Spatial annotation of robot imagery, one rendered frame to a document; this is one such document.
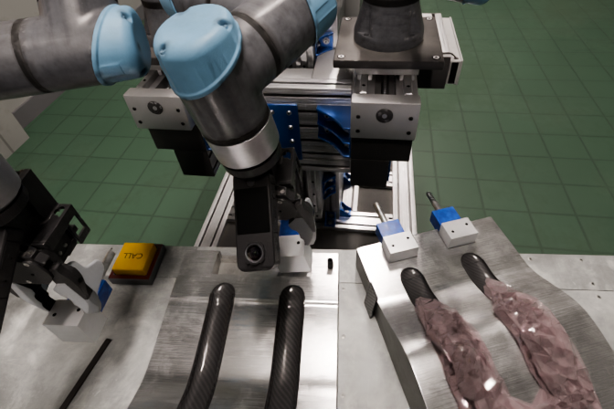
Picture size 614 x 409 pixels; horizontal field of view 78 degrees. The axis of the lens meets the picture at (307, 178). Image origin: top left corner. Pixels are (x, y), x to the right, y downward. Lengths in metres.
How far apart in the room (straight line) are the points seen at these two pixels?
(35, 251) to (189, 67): 0.29
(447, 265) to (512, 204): 1.39
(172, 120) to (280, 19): 0.58
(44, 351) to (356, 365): 0.51
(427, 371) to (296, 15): 0.45
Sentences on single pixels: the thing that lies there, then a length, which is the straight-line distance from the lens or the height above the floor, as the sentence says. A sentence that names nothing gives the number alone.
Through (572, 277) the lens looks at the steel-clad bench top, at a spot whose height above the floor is 0.80.
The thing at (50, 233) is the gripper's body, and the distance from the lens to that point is 0.53.
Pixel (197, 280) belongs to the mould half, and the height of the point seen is 0.89.
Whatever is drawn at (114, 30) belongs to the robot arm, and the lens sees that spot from 0.44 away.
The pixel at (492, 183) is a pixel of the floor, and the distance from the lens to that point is 2.13.
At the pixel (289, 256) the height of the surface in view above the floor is 0.95.
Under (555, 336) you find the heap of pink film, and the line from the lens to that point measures 0.62.
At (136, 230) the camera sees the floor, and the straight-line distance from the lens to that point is 2.04.
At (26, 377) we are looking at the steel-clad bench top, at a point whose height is 0.80.
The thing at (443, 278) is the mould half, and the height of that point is 0.86.
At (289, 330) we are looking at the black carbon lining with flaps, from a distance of 0.59.
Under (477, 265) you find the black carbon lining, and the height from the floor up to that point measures 0.85.
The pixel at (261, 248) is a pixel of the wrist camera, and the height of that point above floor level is 1.07.
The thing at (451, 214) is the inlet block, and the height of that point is 0.87.
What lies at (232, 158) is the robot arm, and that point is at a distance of 0.40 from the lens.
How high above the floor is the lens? 1.42
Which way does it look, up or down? 44 degrees down
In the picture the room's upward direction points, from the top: 5 degrees counter-clockwise
